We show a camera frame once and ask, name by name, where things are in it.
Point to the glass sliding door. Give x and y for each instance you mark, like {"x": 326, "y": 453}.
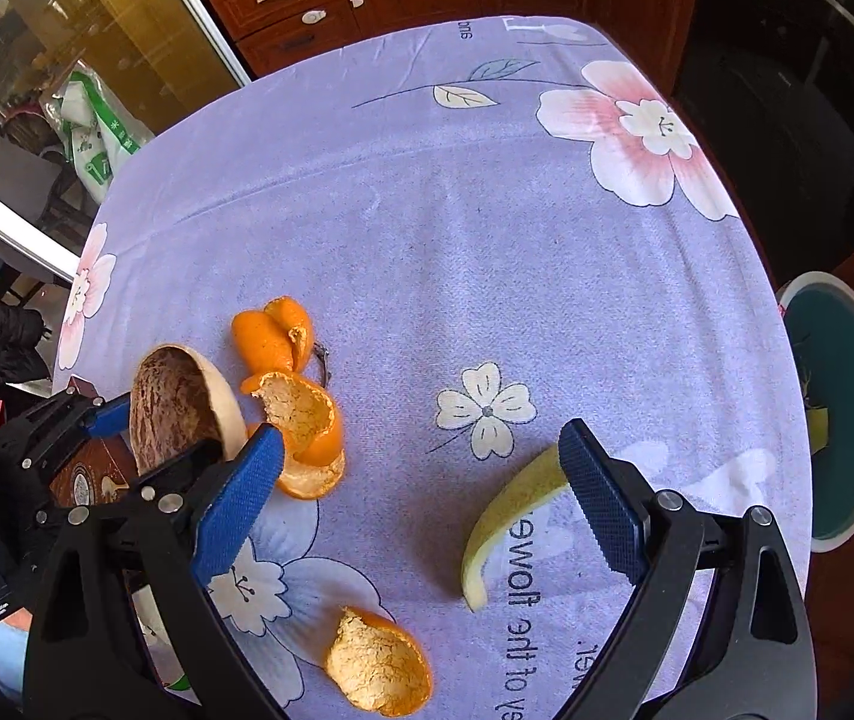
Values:
{"x": 97, "y": 30}

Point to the black built-in oven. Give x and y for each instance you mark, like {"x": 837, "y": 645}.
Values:
{"x": 787, "y": 90}

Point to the small dark stem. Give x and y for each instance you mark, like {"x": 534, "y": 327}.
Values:
{"x": 323, "y": 365}

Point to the torn orange peel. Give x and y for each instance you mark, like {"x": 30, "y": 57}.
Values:
{"x": 307, "y": 420}

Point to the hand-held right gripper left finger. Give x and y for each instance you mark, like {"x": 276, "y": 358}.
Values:
{"x": 236, "y": 502}

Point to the wide orange peel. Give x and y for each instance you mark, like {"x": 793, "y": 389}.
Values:
{"x": 378, "y": 664}

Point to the brown patterned box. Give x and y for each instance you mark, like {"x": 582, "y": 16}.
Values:
{"x": 86, "y": 476}

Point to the purple floral tablecloth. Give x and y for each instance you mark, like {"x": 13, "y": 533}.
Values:
{"x": 472, "y": 240}

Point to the grey teal trash bin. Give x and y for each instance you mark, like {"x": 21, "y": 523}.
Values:
{"x": 847, "y": 405}

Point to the green white plastic bag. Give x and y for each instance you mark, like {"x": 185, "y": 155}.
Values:
{"x": 97, "y": 150}

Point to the pale green pomelo peel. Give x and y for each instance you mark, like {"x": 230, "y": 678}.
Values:
{"x": 502, "y": 532}

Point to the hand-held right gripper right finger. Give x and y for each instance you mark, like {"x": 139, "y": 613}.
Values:
{"x": 607, "y": 510}

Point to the brown speckled fruit shell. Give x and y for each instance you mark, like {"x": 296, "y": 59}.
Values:
{"x": 172, "y": 397}

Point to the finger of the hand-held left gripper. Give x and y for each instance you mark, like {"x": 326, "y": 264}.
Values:
{"x": 108, "y": 416}
{"x": 179, "y": 469}

